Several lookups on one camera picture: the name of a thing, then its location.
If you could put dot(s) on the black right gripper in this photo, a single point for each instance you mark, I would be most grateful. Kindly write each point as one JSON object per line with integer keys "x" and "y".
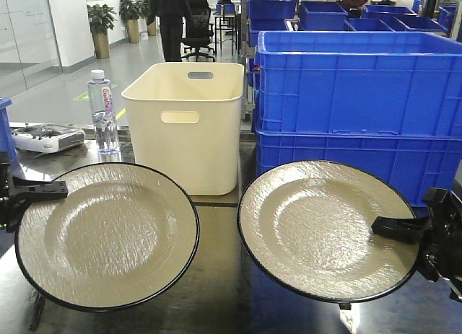
{"x": 439, "y": 235}

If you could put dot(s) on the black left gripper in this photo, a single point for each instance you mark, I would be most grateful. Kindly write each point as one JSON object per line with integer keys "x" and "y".
{"x": 15, "y": 190}

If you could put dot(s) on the cream plate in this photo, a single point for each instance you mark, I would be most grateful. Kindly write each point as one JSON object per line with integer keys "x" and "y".
{"x": 308, "y": 226}
{"x": 124, "y": 234}

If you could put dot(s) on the blue bin on shelf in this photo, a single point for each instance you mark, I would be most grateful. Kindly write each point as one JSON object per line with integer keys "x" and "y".
{"x": 322, "y": 16}
{"x": 380, "y": 11}
{"x": 271, "y": 9}

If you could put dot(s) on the blue crate at left edge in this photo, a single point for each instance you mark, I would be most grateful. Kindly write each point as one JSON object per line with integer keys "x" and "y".
{"x": 7, "y": 142}

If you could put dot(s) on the white remote controller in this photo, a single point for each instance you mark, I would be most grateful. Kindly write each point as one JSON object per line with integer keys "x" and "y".
{"x": 47, "y": 138}

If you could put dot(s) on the large blue crate lower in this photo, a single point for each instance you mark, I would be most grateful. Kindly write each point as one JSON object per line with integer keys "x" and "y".
{"x": 410, "y": 164}

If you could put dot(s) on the large blue crate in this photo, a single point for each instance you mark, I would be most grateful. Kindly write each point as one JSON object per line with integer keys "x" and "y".
{"x": 392, "y": 83}
{"x": 410, "y": 164}

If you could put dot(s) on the clear water bottle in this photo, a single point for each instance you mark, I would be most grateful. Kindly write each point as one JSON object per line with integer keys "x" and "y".
{"x": 103, "y": 112}

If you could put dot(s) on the large blue crate upper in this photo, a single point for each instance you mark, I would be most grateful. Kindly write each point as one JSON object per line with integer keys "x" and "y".
{"x": 392, "y": 83}

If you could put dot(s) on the cream plastic bin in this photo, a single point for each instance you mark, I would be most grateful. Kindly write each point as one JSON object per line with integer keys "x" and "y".
{"x": 184, "y": 120}

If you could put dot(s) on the potted plant gold pot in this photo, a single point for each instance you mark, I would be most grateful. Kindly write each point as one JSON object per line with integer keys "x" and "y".
{"x": 101, "y": 19}

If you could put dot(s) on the black office chair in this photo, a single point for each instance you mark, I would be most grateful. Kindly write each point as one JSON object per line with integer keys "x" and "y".
{"x": 199, "y": 32}

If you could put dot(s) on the person in black clothes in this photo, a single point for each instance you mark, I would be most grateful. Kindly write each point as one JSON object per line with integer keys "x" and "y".
{"x": 171, "y": 14}

